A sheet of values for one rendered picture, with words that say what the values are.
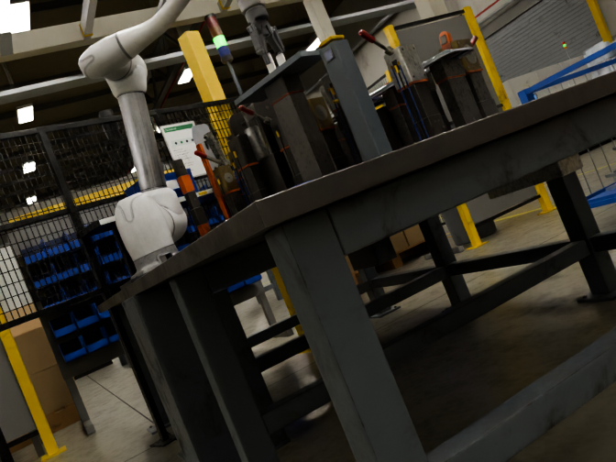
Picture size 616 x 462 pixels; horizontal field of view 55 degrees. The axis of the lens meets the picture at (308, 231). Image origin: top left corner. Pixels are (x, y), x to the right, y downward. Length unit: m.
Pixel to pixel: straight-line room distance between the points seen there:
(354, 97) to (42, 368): 3.57
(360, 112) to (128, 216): 0.86
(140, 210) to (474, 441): 1.44
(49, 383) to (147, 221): 2.90
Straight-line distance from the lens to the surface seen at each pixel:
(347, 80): 1.85
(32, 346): 4.85
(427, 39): 5.55
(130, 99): 2.38
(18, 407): 4.00
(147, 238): 2.10
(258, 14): 2.14
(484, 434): 1.05
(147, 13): 6.91
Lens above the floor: 0.63
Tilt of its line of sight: level
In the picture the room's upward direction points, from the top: 22 degrees counter-clockwise
